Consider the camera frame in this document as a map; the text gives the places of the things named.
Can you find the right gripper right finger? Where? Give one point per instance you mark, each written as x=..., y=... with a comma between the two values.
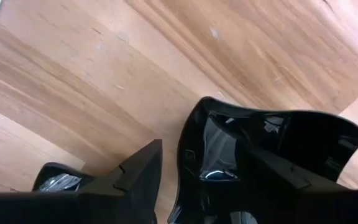
x=272, y=180

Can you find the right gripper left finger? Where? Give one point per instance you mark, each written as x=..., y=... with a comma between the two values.
x=141, y=174

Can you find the black wavy-edged mini plate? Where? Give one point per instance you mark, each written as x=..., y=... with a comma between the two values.
x=57, y=182
x=322, y=140

